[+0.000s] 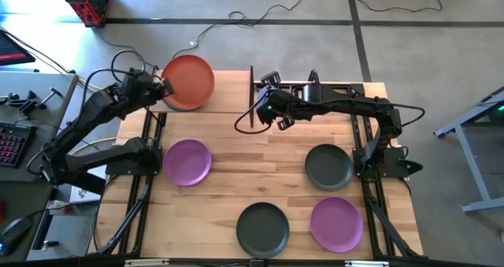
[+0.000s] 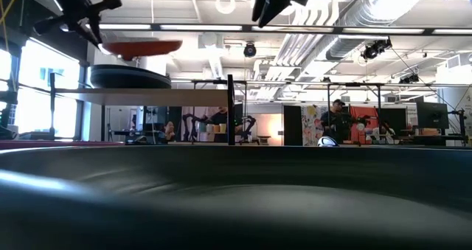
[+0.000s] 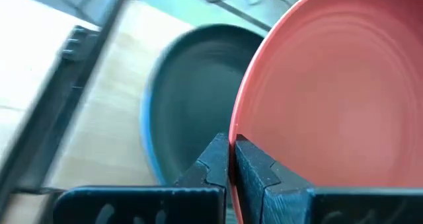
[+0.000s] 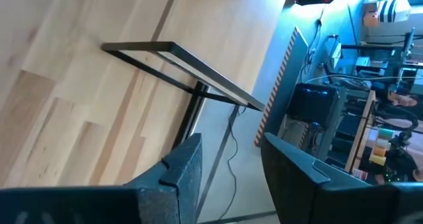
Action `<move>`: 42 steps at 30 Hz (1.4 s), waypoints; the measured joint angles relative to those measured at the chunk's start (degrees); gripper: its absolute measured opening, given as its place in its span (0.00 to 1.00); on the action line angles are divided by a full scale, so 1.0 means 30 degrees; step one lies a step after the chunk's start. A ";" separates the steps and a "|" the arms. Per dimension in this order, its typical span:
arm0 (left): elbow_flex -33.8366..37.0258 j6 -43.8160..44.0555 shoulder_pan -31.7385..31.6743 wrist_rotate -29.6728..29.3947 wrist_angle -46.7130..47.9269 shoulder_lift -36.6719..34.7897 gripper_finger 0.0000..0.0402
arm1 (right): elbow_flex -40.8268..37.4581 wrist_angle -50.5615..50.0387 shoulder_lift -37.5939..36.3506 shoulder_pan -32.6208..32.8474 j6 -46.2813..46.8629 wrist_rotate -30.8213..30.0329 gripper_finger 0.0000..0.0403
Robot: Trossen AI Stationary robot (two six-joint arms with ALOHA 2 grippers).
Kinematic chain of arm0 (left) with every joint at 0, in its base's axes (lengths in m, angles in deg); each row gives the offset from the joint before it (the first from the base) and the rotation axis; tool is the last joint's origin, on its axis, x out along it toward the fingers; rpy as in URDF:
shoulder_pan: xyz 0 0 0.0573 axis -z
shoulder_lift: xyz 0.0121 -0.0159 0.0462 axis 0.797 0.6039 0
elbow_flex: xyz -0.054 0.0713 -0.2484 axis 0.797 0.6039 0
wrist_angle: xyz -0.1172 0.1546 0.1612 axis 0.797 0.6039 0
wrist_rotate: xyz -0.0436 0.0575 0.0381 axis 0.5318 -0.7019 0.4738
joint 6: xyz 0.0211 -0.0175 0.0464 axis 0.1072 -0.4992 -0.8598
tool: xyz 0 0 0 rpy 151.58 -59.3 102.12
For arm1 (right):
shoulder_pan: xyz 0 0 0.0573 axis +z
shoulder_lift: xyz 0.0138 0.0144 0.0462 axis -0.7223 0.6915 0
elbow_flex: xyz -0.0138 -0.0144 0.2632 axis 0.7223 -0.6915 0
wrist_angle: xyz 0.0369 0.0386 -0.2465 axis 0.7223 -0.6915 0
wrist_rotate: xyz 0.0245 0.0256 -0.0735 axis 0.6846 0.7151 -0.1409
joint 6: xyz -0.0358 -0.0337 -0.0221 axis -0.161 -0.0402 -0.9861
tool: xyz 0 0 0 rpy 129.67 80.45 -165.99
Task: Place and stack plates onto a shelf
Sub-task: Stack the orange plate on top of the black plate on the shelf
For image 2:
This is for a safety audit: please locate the black equipment stand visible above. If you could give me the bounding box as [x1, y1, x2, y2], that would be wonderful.
[448, 108, 469, 147]

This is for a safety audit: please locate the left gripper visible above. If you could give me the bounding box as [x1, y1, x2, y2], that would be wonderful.
[32, 0, 122, 47]

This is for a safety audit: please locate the yellow cable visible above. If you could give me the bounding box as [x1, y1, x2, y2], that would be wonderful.
[0, 0, 22, 44]

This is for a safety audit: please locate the white and black ball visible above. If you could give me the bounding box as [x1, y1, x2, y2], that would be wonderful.
[316, 136, 339, 147]

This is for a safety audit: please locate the floral wall poster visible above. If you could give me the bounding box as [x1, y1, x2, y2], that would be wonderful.
[302, 105, 325, 146]

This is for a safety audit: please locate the silver ventilation duct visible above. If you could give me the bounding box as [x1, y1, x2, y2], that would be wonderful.
[325, 0, 428, 62]

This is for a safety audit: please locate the bright window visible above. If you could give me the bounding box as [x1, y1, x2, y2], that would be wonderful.
[14, 38, 81, 139]

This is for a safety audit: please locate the red fabric panel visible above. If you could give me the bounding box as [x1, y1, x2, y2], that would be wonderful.
[349, 105, 381, 145]

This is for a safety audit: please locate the orange plate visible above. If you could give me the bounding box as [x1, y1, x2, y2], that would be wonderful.
[102, 39, 184, 62]

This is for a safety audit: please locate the white ring lamp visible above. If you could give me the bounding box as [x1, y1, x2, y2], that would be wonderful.
[215, 0, 237, 15]

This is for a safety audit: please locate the black cabinet panel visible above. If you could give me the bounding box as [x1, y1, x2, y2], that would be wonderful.
[282, 105, 303, 147]

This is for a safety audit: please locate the wooden shelf with black legs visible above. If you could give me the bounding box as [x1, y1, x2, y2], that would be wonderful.
[49, 72, 236, 147]

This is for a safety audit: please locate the linear ceiling light strip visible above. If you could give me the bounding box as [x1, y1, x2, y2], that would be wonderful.
[58, 22, 472, 35]

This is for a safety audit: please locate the black spotlight cluster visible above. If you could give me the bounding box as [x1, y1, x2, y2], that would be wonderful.
[398, 72, 420, 84]
[361, 38, 393, 61]

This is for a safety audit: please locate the black metal workstation frame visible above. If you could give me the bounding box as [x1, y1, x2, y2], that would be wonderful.
[326, 81, 384, 145]
[191, 79, 249, 142]

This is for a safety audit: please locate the black computer monitor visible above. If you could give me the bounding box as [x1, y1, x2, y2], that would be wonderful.
[379, 108, 409, 130]
[416, 101, 450, 130]

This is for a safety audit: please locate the person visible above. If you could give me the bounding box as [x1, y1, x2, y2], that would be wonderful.
[162, 119, 178, 143]
[206, 106, 230, 143]
[319, 98, 355, 145]

